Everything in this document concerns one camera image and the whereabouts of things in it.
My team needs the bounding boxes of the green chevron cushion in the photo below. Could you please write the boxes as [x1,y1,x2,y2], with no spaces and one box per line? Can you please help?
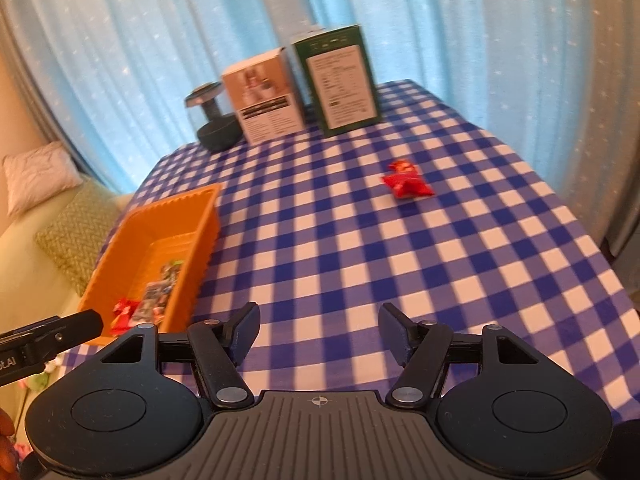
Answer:
[34,181,120,297]

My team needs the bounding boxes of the grey white snack packet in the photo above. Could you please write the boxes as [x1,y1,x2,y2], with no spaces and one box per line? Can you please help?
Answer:
[129,280,172,326]

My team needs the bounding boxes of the blue star curtain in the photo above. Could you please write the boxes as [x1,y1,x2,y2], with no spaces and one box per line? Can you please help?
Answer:
[1,0,593,192]

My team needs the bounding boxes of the blue checkered tablecloth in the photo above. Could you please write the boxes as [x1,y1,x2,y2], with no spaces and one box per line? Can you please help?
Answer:
[130,80,639,420]

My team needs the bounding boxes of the dark green carton box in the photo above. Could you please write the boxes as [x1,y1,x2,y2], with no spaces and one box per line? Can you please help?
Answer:
[292,24,382,138]

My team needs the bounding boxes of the left hand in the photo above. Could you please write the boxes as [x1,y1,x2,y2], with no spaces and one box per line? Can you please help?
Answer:
[0,410,20,480]

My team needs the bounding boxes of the white pink cushion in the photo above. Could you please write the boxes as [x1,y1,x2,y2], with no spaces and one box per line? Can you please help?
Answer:
[2,141,84,218]

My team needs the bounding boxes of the large red snack packet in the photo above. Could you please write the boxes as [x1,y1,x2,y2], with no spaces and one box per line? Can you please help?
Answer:
[382,174,435,200]

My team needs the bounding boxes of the grey drape curtain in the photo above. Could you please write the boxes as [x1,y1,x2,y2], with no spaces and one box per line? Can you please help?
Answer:
[549,0,639,255]

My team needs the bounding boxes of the beige product box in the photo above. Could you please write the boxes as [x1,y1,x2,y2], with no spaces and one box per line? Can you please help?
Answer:
[221,47,305,145]

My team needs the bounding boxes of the long green snack packet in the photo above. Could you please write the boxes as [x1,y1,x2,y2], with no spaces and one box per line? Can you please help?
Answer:
[160,260,183,287]

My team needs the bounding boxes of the dark glass humidifier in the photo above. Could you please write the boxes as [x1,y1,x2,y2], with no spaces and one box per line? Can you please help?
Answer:
[184,81,243,154]

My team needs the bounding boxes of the small red candy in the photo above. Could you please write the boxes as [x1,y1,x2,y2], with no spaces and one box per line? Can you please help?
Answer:
[388,159,418,174]

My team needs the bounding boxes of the light green sofa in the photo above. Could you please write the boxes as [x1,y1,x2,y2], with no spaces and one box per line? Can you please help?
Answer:
[0,173,134,411]

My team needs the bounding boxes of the orange plastic tray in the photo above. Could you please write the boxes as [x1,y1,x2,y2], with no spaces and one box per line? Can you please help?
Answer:
[78,183,221,347]

